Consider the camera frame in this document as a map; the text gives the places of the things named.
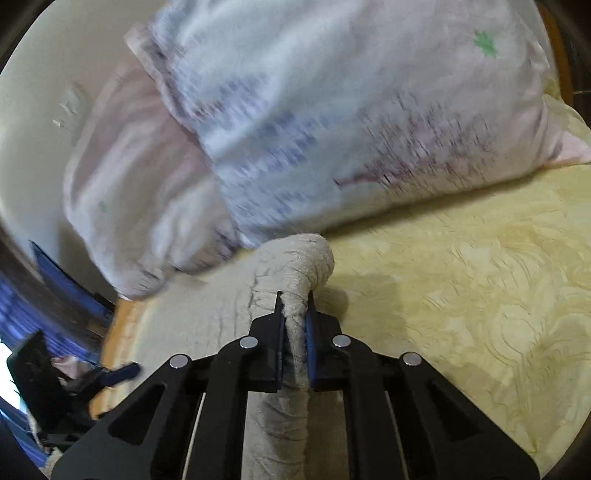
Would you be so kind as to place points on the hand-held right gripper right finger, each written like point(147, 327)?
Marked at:
point(310, 355)

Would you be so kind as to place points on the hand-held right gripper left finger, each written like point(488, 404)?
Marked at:
point(280, 350)

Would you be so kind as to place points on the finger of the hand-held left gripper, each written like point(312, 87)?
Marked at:
point(120, 373)

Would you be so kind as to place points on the white knitted cloth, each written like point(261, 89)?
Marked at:
point(295, 263)

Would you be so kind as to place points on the blue curtain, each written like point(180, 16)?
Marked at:
point(27, 300)

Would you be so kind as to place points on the yellow patterned bed sheet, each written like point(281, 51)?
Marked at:
point(461, 300)

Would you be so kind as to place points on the pink pillow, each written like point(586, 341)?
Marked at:
point(134, 184)

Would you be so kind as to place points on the white printed pillow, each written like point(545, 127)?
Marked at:
point(346, 115)

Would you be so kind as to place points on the wooden bed frame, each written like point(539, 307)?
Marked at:
point(113, 332)

